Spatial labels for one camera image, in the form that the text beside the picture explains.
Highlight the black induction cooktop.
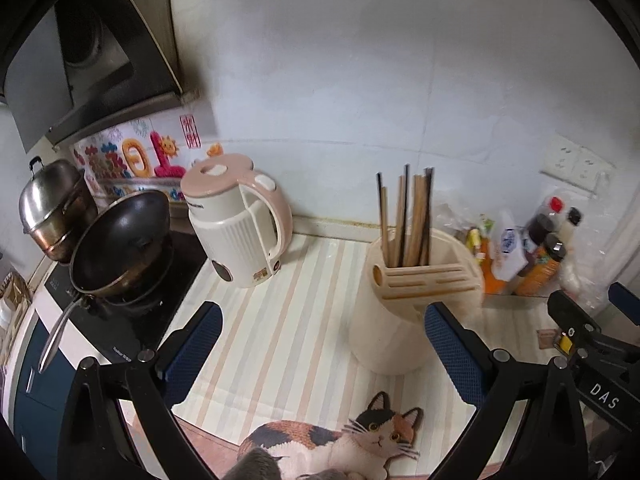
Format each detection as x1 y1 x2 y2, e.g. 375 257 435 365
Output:
44 230 208 366

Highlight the orange packet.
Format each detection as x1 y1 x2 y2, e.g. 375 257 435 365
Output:
480 240 511 295

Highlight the blue cabinet front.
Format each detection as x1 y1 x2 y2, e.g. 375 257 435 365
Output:
10 310 76 461

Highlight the clear plastic bag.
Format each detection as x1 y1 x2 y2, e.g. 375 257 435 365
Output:
432 200 471 241

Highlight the white wall socket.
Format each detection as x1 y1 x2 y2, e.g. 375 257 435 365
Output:
575 147 616 193
540 132 583 181

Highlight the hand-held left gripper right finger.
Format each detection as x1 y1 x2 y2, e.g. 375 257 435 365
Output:
424 301 588 480

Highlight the red cap sauce bottle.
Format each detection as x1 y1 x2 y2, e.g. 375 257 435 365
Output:
525 196 566 256

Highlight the cream plastic utensil holder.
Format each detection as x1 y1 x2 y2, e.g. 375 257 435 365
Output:
348 226 485 376

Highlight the cream pink electric kettle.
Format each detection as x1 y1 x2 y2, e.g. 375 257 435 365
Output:
180 154 294 289

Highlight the black wok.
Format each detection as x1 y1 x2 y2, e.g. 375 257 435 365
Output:
39 189 173 373

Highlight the colourful printed wall sheet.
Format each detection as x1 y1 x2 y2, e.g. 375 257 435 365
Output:
74 112 223 206

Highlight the white bottle with black cap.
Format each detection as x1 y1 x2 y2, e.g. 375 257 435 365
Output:
557 206 585 246

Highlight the striped cat print mat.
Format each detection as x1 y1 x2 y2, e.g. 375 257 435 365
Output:
120 232 561 480

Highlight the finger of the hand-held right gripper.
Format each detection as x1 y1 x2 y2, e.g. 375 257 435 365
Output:
546 290 640 361
607 281 640 323

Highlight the stainless steel steamer pot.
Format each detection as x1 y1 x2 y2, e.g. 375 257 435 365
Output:
19 156 98 265

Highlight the white plastic bag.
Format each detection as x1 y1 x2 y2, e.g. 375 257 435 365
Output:
557 255 596 306

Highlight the black range hood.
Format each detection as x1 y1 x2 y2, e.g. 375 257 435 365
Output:
0 0 198 153

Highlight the orange bottle with black lid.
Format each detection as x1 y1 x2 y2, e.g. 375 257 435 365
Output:
515 232 566 297

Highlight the dark wooden chopstick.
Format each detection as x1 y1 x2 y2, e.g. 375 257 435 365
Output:
420 168 431 265
376 172 388 241
401 163 411 267

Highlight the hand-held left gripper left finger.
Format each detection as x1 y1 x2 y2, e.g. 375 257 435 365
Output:
57 301 223 480

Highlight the white blue packet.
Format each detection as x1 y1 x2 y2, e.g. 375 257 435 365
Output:
492 210 531 281

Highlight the yellow green packet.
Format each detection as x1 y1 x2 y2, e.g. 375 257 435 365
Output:
465 215 493 261

